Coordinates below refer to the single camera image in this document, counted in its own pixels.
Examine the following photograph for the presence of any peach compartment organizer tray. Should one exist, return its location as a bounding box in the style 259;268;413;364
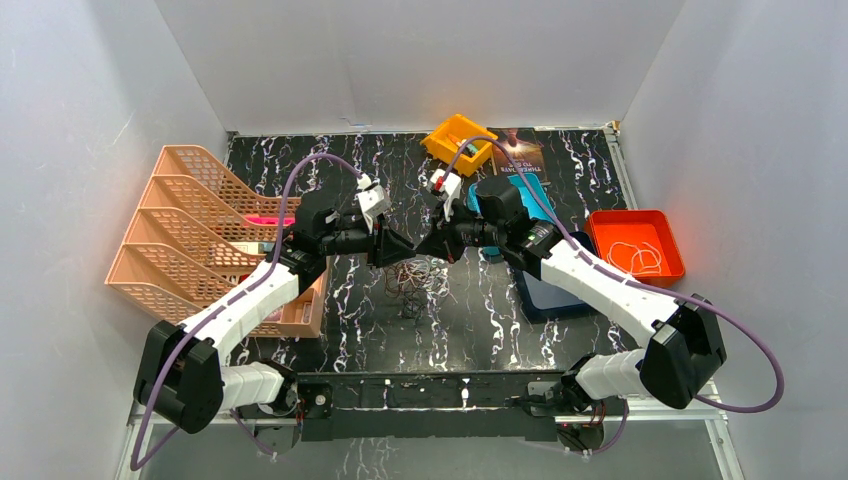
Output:
224;239;328;338

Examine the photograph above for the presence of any yellow plastic bin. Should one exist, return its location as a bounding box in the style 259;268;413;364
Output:
420;114;497;177

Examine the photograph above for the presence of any red pen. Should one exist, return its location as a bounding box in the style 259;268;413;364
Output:
447;134;464;147

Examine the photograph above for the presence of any dark paperback book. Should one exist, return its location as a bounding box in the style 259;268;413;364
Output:
492;128;550;185

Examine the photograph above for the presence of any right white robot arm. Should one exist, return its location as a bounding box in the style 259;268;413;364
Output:
416;169;726;414

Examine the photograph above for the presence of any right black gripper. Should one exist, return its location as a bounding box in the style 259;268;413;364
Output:
416;197;505;264

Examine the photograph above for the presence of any orange square tray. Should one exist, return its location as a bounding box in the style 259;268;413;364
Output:
584;210;686;288

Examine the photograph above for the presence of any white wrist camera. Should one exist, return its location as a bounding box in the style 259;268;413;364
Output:
356;173;391;233
426;168;462;221

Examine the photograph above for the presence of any peach mesh file rack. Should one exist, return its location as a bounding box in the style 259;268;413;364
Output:
105;145;300;324

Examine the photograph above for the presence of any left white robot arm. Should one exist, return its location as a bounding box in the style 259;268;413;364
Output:
133;204;415;434

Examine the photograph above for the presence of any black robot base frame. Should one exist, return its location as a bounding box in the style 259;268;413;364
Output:
238;370;624;453

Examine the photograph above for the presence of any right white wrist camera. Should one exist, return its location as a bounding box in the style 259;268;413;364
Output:
426;168;462;221

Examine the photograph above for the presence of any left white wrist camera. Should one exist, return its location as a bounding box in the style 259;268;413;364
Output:
356;173;391;233

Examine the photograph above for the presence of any white cable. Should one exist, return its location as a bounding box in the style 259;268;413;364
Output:
606;240;665;280

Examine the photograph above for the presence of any cyan square tray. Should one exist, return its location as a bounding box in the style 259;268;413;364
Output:
469;174;566;272

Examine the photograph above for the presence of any cable bundle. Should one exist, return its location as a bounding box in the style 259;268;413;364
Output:
384;254;458;326

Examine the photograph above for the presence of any navy square tray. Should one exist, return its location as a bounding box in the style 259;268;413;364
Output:
510;267;596;324

